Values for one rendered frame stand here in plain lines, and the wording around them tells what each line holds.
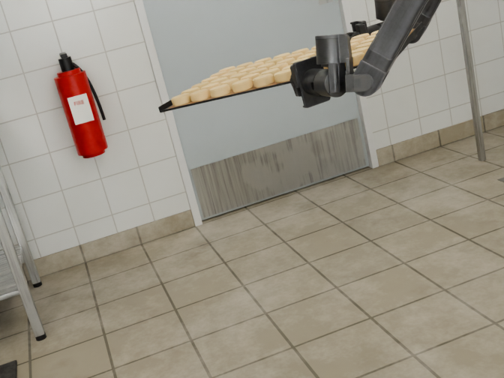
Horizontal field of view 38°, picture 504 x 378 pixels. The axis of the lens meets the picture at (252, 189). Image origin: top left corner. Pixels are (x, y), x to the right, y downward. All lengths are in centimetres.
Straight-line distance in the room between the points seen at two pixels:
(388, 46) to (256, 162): 252
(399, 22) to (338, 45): 13
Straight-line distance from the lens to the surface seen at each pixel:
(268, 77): 173
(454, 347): 242
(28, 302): 313
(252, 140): 392
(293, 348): 256
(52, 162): 373
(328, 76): 151
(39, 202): 377
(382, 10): 208
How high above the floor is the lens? 129
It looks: 18 degrees down
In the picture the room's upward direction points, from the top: 14 degrees counter-clockwise
